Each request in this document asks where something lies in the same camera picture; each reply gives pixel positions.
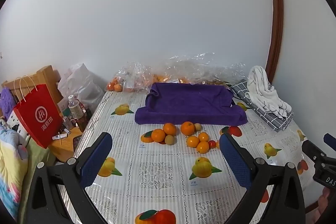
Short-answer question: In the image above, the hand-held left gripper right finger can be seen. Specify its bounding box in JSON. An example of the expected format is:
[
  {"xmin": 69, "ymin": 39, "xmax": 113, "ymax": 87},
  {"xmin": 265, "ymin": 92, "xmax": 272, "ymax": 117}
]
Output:
[{"xmin": 219, "ymin": 132, "xmax": 306, "ymax": 224}]

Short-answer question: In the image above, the grey checked cloth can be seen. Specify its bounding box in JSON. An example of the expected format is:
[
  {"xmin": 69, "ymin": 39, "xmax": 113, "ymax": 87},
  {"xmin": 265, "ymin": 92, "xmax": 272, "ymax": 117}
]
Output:
[{"xmin": 230, "ymin": 80, "xmax": 294, "ymax": 132}]

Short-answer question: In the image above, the clear plastic bag of oranges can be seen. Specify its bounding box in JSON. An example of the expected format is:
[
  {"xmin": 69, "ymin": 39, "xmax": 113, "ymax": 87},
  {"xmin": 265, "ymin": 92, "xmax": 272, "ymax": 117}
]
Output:
[{"xmin": 106, "ymin": 61, "xmax": 155, "ymax": 93}]

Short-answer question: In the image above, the fruit print tablecloth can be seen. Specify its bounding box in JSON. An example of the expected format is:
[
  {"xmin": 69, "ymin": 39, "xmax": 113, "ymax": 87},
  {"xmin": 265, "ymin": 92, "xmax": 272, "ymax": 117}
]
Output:
[{"xmin": 58, "ymin": 88, "xmax": 323, "ymax": 224}]

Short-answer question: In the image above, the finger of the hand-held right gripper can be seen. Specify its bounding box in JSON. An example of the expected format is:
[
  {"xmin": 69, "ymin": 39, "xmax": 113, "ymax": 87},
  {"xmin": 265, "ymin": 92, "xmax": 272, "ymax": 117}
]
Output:
[
  {"xmin": 301, "ymin": 140, "xmax": 326, "ymax": 162},
  {"xmin": 323, "ymin": 133, "xmax": 336, "ymax": 145}
]

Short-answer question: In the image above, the brown wooden door frame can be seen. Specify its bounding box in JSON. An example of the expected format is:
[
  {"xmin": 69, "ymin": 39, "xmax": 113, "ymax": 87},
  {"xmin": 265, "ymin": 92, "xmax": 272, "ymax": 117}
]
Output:
[{"xmin": 264, "ymin": 0, "xmax": 284, "ymax": 80}]

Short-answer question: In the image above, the wooden nightstand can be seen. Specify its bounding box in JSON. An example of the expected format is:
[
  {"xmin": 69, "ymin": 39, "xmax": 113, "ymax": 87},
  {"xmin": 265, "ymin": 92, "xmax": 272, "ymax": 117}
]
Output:
[{"xmin": 49, "ymin": 124, "xmax": 87, "ymax": 163}]

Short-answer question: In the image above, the clear plastic bottle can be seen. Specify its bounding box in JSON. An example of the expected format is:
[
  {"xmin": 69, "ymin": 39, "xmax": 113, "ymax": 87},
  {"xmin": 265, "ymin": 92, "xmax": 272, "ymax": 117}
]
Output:
[{"xmin": 68, "ymin": 95, "xmax": 83, "ymax": 119}]

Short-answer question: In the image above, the dark bottle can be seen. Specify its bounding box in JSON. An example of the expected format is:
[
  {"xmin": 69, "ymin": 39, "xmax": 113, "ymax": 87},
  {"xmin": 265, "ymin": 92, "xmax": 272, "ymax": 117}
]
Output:
[{"xmin": 77, "ymin": 109, "xmax": 91, "ymax": 132}]

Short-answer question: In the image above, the white box with black print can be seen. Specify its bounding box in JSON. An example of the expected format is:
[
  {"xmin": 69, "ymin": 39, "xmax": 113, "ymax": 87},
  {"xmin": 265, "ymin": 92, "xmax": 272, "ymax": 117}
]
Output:
[{"xmin": 7, "ymin": 109, "xmax": 29, "ymax": 138}]

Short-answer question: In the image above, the crinkled clear plastic bag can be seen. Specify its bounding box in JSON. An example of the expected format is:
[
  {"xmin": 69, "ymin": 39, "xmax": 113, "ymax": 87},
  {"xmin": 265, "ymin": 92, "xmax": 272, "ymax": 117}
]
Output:
[{"xmin": 154, "ymin": 52, "xmax": 246, "ymax": 86}]

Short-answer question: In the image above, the colourful printed blanket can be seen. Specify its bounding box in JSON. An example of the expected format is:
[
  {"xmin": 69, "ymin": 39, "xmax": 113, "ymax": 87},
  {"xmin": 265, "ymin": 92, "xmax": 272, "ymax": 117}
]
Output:
[{"xmin": 0, "ymin": 126, "xmax": 29, "ymax": 219}]

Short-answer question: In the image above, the person's right hand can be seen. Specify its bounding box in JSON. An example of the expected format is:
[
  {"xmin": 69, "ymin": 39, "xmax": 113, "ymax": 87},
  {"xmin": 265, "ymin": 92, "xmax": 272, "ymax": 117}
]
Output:
[{"xmin": 318, "ymin": 187, "xmax": 336, "ymax": 218}]

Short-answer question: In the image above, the white plastic bag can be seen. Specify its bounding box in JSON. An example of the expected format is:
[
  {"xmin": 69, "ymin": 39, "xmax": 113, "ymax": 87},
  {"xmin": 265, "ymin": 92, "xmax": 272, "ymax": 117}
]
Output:
[{"xmin": 58, "ymin": 63, "xmax": 105, "ymax": 109}]

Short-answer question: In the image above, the purple fuzzy cloth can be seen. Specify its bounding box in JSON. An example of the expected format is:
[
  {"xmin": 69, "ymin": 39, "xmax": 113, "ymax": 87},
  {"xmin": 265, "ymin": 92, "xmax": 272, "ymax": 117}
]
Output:
[{"xmin": 0, "ymin": 88, "xmax": 15, "ymax": 119}]

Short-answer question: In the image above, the red paper bag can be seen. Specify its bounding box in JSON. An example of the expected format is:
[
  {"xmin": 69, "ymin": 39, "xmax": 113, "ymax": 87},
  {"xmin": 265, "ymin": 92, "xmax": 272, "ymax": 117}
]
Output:
[{"xmin": 13, "ymin": 75, "xmax": 63, "ymax": 149}]

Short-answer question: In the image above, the purple towel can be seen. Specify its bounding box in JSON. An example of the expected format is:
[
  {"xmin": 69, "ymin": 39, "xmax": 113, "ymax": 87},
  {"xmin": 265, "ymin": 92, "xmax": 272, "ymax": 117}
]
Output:
[{"xmin": 134, "ymin": 82, "xmax": 248, "ymax": 127}]

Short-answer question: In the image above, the white striped towel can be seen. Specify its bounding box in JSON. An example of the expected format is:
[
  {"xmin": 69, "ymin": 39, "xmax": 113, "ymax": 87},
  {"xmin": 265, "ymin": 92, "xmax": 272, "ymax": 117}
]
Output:
[{"xmin": 247, "ymin": 65, "xmax": 293, "ymax": 118}]

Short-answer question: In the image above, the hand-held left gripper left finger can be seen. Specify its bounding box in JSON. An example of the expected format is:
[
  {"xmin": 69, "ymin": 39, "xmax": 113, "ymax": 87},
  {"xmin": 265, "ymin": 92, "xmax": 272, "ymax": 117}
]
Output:
[{"xmin": 25, "ymin": 132, "xmax": 113, "ymax": 224}]

